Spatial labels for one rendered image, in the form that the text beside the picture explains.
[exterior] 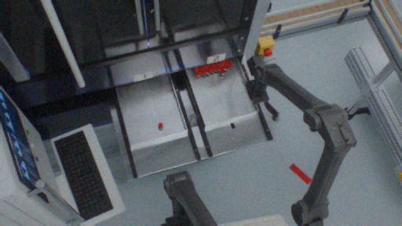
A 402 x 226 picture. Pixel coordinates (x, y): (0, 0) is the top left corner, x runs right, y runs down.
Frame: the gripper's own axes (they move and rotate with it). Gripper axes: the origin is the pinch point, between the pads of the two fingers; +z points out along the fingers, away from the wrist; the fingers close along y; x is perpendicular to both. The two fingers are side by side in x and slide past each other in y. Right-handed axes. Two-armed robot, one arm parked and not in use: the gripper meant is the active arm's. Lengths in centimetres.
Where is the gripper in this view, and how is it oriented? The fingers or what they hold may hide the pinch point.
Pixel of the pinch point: (253, 100)
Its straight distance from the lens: 185.0
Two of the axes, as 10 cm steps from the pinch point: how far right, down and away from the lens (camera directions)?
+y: -3.0, -8.8, 3.6
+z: -0.5, 3.9, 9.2
